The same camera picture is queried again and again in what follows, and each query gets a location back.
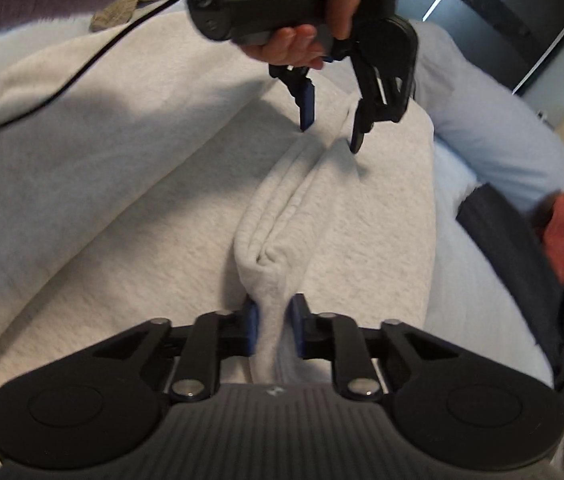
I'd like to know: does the black wardrobe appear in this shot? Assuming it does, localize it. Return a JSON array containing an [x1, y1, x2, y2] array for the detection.
[[409, 0, 564, 97]]

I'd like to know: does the red cloth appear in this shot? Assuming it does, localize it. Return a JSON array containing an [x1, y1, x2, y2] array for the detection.
[[534, 191, 564, 285]]

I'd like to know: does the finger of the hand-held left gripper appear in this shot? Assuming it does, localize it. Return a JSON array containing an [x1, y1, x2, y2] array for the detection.
[[268, 62, 317, 134], [348, 15, 419, 155]]

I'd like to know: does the dark cloth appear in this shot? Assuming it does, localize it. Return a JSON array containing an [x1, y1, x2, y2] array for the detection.
[[456, 182, 564, 413]]

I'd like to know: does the grey pillow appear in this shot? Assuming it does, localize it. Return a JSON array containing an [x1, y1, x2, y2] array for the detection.
[[409, 19, 564, 223]]

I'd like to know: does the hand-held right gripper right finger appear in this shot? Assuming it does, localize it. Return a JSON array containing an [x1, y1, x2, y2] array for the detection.
[[287, 293, 460, 402]]

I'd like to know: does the brown patterned cloth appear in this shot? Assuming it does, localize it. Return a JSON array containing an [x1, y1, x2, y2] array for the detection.
[[89, 0, 173, 34]]

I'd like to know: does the light grey sweatshirt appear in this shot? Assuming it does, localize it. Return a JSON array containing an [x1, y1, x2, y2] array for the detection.
[[0, 9, 438, 480]]

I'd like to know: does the black cable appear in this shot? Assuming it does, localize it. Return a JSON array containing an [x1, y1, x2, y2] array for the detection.
[[0, 0, 187, 148]]

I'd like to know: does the person's left hand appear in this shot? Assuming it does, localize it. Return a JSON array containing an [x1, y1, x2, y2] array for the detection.
[[238, 0, 363, 72]]

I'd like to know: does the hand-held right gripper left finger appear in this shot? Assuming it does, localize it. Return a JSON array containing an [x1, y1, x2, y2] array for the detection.
[[93, 294, 261, 404]]

